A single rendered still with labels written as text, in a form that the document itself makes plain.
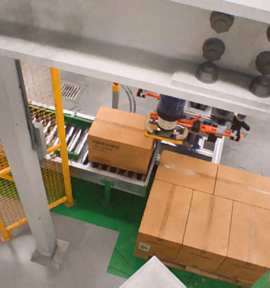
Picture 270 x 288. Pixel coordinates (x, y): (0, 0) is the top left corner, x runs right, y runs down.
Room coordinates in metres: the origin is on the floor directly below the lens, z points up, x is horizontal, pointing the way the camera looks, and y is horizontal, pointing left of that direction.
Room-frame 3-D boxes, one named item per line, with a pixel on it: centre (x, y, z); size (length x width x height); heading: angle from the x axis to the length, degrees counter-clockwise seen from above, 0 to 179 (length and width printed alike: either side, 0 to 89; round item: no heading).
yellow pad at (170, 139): (2.07, -0.24, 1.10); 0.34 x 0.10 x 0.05; 81
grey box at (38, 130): (1.42, 0.68, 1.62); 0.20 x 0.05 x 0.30; 80
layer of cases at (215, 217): (1.78, -0.80, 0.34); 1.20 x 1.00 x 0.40; 80
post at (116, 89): (2.78, 0.27, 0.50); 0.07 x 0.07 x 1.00; 80
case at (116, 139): (2.25, 0.12, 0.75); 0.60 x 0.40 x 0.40; 82
